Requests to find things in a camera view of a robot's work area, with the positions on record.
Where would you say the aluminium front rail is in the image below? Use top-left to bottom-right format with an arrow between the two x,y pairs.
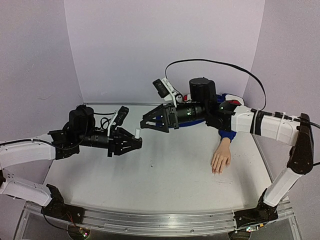
23,207 -> 298,232

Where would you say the blue red white jacket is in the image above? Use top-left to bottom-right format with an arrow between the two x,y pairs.
179,93 -> 245,142

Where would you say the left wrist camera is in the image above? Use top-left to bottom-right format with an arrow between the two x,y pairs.
107,106 -> 129,137

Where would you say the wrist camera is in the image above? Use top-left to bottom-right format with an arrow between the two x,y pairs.
107,106 -> 129,137
152,77 -> 183,107

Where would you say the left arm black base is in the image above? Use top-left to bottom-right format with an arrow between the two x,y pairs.
41,184 -> 85,224

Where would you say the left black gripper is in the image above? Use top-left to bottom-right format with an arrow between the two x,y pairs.
77,127 -> 143,158

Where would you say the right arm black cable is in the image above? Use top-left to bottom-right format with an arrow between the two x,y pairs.
164,58 -> 320,167

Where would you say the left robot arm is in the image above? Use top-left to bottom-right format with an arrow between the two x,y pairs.
0,104 -> 143,219

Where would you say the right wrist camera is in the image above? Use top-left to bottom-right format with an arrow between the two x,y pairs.
152,77 -> 183,107

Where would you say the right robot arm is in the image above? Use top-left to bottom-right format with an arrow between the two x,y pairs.
140,77 -> 314,207

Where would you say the mannequin hand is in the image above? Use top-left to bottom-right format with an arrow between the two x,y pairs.
210,137 -> 231,174

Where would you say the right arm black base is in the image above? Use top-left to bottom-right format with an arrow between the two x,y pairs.
233,196 -> 278,230

